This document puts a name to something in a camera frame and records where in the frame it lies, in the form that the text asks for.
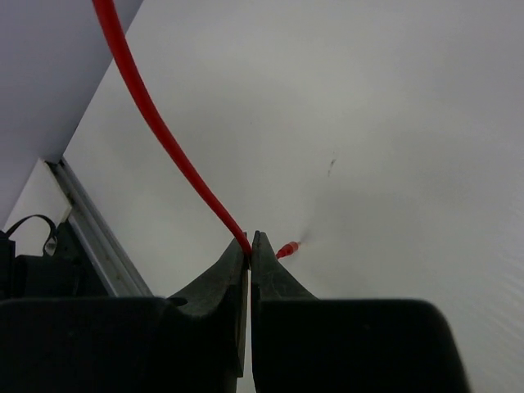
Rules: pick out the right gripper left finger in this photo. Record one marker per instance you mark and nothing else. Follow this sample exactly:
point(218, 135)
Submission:
point(192, 341)

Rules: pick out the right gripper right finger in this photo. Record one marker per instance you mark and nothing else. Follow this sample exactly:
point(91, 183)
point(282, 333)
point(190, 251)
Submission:
point(300, 343)

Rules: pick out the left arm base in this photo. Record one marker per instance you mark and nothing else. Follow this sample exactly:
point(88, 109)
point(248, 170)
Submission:
point(45, 262)

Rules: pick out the aluminium rail frame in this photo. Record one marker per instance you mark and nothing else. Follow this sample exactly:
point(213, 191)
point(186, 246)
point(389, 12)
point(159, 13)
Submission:
point(112, 264)

